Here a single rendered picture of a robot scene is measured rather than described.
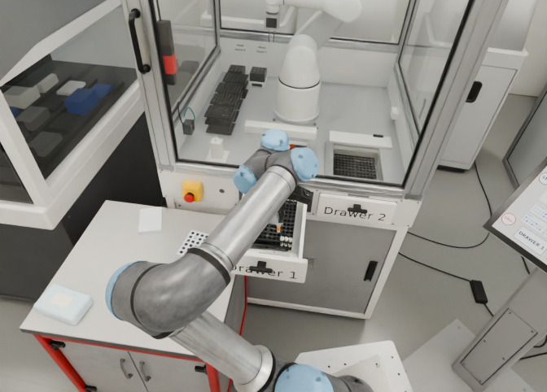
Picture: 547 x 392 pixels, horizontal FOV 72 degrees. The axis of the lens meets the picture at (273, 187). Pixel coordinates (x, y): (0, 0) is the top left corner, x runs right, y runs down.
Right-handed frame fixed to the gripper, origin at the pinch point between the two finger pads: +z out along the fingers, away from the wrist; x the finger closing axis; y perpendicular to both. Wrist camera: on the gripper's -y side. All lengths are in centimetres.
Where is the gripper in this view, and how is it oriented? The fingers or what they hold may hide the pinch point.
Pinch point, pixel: (280, 222)
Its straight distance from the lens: 123.1
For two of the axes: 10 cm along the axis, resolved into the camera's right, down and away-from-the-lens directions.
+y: -10.0, 0.3, -0.4
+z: -0.1, 7.2, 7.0
